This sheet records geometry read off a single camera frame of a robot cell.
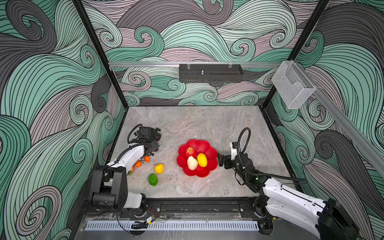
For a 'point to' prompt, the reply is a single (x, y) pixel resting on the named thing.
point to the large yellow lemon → (202, 160)
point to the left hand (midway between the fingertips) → (151, 145)
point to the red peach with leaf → (132, 169)
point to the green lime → (153, 179)
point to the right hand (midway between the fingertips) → (224, 153)
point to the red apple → (190, 151)
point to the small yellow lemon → (159, 168)
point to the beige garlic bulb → (192, 163)
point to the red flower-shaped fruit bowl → (201, 146)
